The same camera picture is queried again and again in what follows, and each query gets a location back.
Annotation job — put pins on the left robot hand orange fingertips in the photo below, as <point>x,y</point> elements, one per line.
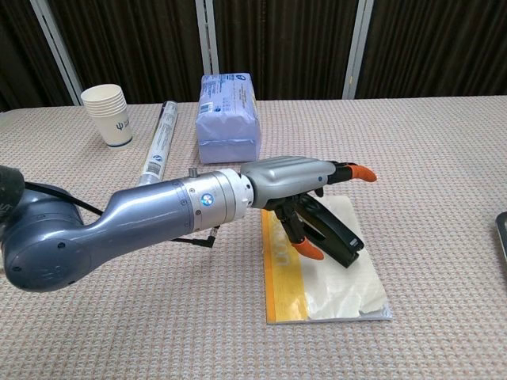
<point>289,178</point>

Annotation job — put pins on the black stapler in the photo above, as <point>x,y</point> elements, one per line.
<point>336,233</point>

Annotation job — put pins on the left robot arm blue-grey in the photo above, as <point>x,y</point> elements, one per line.
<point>130,213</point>

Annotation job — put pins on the purple wrapped paper ream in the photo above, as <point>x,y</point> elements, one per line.
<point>227,122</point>

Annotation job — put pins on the Lexicon notebook orange white cover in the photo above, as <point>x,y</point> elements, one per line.
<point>336,293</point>

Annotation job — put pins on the dark brown pleated curtain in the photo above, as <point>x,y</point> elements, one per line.
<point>285,47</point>

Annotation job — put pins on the cling film roll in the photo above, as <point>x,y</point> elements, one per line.
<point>160,146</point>

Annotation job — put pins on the checked beige tablecloth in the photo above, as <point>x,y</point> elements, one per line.
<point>222,348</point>

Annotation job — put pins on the white paper cup stack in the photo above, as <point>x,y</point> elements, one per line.
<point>113,118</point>

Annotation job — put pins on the dark tray with grey rim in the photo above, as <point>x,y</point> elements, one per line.
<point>502,233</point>

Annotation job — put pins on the grey metal post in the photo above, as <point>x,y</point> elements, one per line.
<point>356,51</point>
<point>207,35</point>
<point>57,51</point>

